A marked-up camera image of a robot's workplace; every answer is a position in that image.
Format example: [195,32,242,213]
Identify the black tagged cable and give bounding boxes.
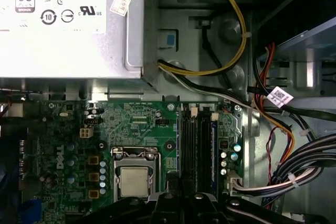
[246,85,336,124]

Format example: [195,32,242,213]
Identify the white power supply label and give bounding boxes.
[0,0,110,78]

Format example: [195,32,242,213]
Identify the black PC case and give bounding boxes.
[0,0,336,224]

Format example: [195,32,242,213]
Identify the metal locking lever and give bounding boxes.
[146,147,162,196]

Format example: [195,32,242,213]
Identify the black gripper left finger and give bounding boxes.
[83,170,182,224]

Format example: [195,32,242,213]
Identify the black white wire bundle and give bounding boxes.
[156,60,254,111]

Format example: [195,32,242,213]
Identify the silver CPU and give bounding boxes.
[120,167,150,199]

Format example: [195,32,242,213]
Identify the black cable bundle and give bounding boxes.
[269,132,336,201]

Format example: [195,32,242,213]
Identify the grey power supply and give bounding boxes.
[0,0,161,94]

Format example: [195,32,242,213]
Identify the red orange wire bundle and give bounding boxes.
[250,40,295,166]

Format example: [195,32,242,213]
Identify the yellow power wires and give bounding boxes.
[156,0,249,77]

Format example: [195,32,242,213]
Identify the green motherboard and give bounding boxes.
[0,100,246,224]

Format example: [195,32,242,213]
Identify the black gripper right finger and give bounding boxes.
[182,176,302,224]

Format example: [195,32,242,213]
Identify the white cable tag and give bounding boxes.
[266,86,294,109]

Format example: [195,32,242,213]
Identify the white board connector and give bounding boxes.
[227,170,244,196]

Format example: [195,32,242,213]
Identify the white square board socket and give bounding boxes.
[79,126,95,140]

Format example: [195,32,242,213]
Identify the grey metal drive cage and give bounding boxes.
[258,15,336,93]

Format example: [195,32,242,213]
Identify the thin red wire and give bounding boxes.
[265,126,287,187]

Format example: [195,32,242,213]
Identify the black RAM slot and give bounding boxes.
[199,108,211,195]
[189,104,198,196]
[181,104,191,196]

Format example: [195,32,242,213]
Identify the blue board connector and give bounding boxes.
[24,198,43,224]

